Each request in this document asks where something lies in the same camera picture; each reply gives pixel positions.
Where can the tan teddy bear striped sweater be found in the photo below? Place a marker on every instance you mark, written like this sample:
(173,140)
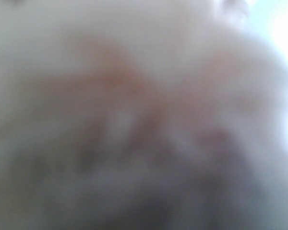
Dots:
(139,115)

